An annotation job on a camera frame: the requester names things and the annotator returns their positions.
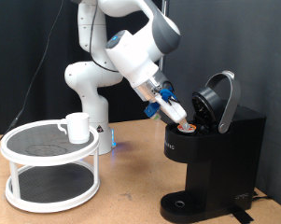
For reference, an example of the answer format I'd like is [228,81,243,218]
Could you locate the black tape strip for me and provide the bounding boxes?
[232,206,255,224]

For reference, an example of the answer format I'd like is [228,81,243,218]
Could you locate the grey metal pole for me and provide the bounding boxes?
[155,0,170,119]

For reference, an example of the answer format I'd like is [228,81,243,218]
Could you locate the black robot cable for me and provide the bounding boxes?
[0,0,120,152]

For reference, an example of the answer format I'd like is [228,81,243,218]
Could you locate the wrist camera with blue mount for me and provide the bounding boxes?
[143,102,163,123]

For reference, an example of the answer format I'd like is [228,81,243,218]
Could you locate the white two-tier turntable shelf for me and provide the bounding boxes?
[0,119,101,214]

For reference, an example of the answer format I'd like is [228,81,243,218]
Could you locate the white handled mug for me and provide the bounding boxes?
[56,112,91,145]

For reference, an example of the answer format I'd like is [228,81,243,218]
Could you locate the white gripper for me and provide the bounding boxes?
[154,92,191,131]

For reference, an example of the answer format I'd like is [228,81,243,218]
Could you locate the black Keurig coffee machine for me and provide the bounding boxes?
[160,70,267,224]

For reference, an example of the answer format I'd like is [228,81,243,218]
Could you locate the black power cord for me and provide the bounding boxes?
[251,189,274,202]

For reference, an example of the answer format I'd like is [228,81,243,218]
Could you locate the blue cable clip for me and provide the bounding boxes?
[159,88,178,104]

